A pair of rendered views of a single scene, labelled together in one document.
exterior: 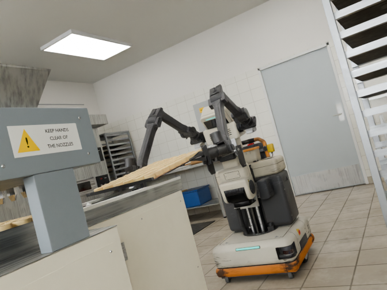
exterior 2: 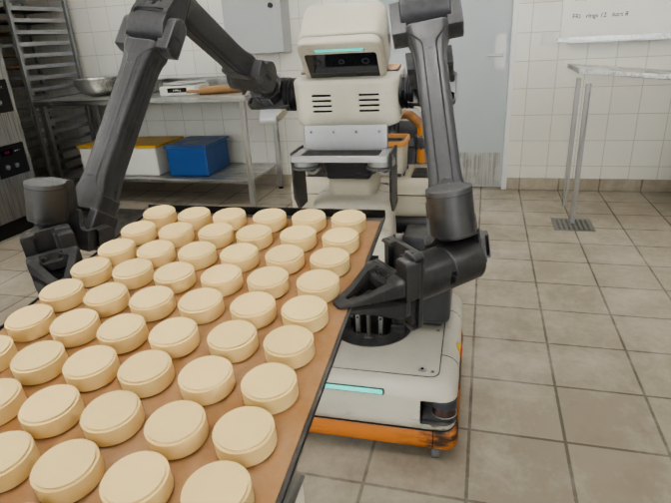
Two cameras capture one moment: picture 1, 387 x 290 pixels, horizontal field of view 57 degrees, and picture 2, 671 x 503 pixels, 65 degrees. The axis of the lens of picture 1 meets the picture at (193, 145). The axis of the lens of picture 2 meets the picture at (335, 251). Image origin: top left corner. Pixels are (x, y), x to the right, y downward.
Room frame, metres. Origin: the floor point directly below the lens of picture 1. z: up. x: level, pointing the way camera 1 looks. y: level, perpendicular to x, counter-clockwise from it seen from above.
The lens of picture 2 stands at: (1.30, 0.16, 1.24)
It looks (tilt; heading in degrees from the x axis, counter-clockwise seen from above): 22 degrees down; 346
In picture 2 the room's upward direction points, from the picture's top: 3 degrees counter-clockwise
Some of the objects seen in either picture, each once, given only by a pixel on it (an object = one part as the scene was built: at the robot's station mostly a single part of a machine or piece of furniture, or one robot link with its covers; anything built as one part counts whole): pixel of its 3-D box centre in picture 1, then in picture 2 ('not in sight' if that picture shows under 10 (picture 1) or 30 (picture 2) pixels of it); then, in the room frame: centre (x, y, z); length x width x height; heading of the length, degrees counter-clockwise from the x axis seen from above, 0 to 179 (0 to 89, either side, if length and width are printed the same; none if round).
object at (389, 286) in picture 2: (198, 159); (369, 302); (1.83, 0.00, 0.95); 0.09 x 0.07 x 0.07; 106
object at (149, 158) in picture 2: not in sight; (153, 155); (6.21, 0.58, 0.36); 0.46 x 0.38 x 0.26; 150
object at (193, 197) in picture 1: (195, 196); (199, 156); (5.99, 0.19, 0.36); 0.46 x 0.38 x 0.26; 152
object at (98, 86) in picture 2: not in sight; (98, 87); (6.39, 0.94, 0.95); 0.39 x 0.39 x 0.14
